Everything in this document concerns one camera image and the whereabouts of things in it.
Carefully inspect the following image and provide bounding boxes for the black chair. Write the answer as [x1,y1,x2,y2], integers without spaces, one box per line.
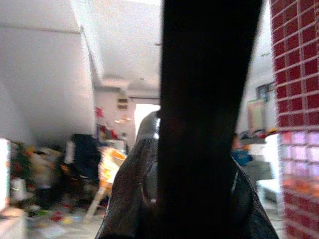
[59,133,102,186]

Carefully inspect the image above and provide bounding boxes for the grey box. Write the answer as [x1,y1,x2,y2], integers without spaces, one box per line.
[245,160,273,180]

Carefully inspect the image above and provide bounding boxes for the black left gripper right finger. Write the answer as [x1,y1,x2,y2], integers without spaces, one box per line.
[230,158,279,239]

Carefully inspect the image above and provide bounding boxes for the person in blue shirt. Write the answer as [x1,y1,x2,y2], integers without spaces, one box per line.
[231,134,253,165]

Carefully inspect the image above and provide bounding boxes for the pale wall poster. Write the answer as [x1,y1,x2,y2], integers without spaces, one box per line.
[247,99,267,133]

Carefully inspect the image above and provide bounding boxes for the orange and white chair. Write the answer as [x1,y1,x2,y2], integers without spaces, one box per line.
[83,146,128,224]

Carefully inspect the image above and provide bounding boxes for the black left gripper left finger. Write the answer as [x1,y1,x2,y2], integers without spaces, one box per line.
[95,111,160,239]

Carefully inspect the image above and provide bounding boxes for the small wall fuse box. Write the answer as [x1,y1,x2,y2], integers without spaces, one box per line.
[117,96,129,110]

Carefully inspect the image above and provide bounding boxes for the cluttered wall shelf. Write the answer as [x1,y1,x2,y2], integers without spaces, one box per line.
[238,127,279,144]

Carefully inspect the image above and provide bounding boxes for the dark framed wall picture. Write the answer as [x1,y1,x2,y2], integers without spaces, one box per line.
[256,84,272,101]

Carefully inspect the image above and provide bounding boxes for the green plant with red decorations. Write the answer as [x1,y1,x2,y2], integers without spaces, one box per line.
[9,140,35,181]

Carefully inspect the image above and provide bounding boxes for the white low bench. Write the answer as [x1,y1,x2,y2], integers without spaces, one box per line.
[256,178,284,204]

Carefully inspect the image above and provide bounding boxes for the red tiled pillar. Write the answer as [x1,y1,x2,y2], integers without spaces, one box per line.
[269,0,319,239]

